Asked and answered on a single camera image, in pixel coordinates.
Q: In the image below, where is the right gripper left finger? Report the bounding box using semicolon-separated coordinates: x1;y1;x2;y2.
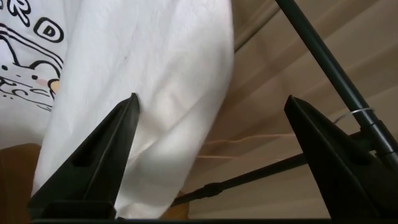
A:
27;92;141;220

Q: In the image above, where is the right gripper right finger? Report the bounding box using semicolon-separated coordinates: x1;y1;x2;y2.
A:
284;95;398;220

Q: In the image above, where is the white printed t-shirt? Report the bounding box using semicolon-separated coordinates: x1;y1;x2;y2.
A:
0;0;235;220

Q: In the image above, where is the pink clothes hanger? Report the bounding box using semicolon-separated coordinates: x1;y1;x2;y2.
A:
195;107;376;162

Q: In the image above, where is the black clothes rack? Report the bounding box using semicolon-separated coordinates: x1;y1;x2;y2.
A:
170;0;398;208

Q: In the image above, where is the beige curtain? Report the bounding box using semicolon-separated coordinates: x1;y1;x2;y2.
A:
182;0;398;220

